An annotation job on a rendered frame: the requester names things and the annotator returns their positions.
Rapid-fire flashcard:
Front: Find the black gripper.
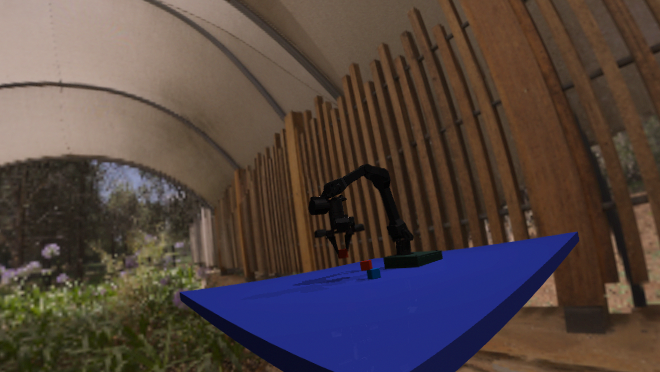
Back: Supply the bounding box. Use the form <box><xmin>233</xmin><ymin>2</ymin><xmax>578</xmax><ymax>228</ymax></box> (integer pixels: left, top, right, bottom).
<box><xmin>314</xmin><ymin>212</ymin><xmax>365</xmax><ymax>254</ymax></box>

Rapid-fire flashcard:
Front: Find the small blue cube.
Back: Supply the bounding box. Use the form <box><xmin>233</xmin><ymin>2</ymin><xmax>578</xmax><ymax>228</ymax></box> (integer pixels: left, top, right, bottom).
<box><xmin>367</xmin><ymin>268</ymin><xmax>381</xmax><ymax>279</ymax></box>

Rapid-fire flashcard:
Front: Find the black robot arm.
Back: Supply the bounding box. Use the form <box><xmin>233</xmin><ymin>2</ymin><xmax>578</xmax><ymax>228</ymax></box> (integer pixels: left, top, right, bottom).
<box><xmin>308</xmin><ymin>164</ymin><xmax>414</xmax><ymax>255</ymax></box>

